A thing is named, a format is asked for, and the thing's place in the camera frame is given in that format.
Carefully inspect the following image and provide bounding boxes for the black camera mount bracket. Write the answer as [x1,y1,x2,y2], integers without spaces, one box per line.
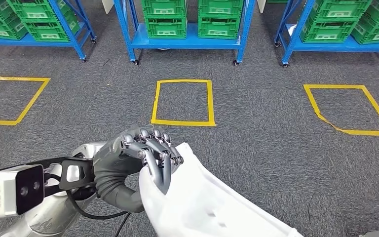
[28,157,96,199]

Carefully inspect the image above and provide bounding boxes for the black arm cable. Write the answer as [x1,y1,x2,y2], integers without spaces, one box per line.
[65,189,132,237]

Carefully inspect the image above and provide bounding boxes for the yellow floor tape square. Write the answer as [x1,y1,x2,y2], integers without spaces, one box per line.
[303,84,379,137]
[0,76,51,126]
[151,79,217,127]

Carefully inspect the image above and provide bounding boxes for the white plastic part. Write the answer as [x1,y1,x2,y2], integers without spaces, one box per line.
[139,142,304,237]

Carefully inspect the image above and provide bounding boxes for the blue steel shelf rack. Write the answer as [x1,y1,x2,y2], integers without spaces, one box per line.
[273,0,379,71]
[0,0,97,62]
[114,0,256,66]

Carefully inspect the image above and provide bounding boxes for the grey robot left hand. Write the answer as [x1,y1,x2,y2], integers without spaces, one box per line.
[93,124,184,194]

